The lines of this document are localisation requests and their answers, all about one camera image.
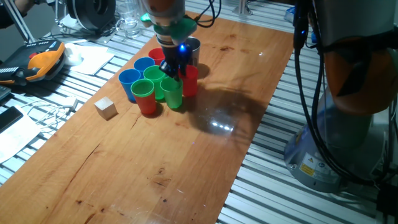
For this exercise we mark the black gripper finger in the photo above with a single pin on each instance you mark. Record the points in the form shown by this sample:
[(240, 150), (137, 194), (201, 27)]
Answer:
[(183, 70), (168, 70)]

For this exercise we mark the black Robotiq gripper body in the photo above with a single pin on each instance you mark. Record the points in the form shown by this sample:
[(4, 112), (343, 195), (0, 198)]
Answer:
[(175, 54)]

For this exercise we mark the stainless steel cup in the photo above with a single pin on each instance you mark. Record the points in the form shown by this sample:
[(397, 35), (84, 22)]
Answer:
[(196, 53)]

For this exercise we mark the clear glass beaker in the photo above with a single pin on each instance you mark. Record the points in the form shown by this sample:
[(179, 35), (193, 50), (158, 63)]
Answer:
[(127, 18)]

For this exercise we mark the small wooden cube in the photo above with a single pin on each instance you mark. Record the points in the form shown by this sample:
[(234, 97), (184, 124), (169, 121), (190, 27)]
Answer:
[(105, 109)]

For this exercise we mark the white paper sheet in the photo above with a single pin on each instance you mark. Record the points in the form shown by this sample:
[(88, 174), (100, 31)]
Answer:
[(91, 59), (18, 140)]

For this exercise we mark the black round spool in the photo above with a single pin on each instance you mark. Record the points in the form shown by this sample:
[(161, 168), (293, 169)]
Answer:
[(90, 14)]

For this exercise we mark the white plastic adapter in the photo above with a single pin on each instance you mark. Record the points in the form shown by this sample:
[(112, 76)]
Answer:
[(73, 54)]

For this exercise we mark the wooden work board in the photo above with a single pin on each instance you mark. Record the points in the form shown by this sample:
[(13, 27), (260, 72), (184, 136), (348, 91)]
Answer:
[(155, 171)]

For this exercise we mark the grey metal stand leg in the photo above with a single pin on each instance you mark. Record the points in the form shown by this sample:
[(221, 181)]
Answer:
[(18, 21), (59, 14)]

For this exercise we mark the orange black teach pendant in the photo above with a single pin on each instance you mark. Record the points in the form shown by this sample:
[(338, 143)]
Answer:
[(40, 62)]

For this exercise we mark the black smartphone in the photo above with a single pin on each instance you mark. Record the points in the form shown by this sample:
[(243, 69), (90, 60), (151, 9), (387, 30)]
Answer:
[(9, 118)]

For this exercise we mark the aluminium frame beam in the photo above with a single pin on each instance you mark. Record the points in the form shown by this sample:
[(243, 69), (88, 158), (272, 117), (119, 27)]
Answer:
[(242, 7)]

